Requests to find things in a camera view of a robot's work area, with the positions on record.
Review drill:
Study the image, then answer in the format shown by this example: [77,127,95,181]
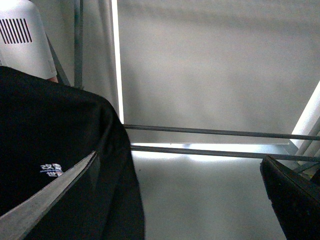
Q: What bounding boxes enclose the black t-shirt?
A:
[0,67,145,240]

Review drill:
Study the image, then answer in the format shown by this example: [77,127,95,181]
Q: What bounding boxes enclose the white stick vacuum cleaner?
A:
[0,0,58,83]

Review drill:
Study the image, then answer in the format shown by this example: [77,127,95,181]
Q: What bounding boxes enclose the grey metal drying rack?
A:
[38,0,320,173]

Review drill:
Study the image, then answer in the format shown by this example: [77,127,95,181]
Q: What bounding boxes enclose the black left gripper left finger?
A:
[0,151,97,240]

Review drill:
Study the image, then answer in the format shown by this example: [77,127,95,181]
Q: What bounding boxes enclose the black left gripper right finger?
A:
[260,155,320,240]

